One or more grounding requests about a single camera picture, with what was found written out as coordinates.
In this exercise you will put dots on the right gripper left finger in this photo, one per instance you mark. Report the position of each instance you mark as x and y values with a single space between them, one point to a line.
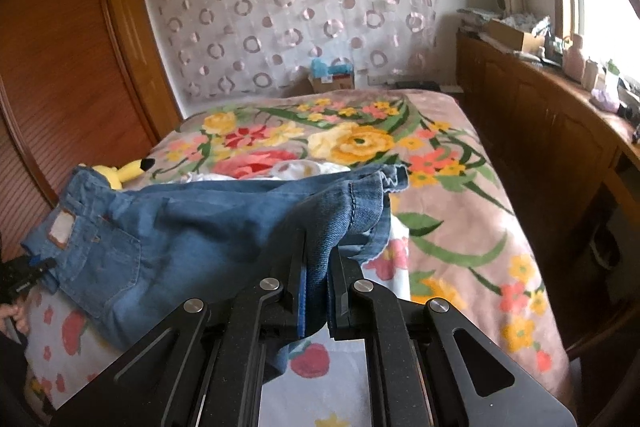
288 315

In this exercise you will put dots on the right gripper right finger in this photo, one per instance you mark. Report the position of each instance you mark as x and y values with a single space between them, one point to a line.
352 300

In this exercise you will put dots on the blue denim jeans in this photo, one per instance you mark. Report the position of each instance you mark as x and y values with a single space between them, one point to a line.
129 258

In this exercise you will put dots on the person left hand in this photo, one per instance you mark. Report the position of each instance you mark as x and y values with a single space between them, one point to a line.
14 317

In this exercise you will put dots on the white strawberry print quilt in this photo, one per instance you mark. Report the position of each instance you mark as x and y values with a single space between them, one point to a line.
201 365

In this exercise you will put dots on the floral brown bedspread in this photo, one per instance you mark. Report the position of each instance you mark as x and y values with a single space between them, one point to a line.
461 242

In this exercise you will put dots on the yellow Pikachu plush toy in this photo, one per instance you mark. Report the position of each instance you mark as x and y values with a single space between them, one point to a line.
116 178

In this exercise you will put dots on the wooden wardrobe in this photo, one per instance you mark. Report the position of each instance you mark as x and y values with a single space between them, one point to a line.
81 82

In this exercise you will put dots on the cardboard box with blue cloth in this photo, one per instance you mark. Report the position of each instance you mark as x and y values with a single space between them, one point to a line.
325 77

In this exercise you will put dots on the wooden side cabinet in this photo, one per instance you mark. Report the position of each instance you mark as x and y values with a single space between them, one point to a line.
572 174

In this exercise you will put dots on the circle patterned sheer curtain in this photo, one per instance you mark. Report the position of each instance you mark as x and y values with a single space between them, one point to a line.
217 49

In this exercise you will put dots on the cardboard box on cabinet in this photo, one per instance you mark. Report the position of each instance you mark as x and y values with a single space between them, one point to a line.
514 39

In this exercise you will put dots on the pink bottle on cabinet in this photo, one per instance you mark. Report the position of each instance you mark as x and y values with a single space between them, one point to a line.
573 60

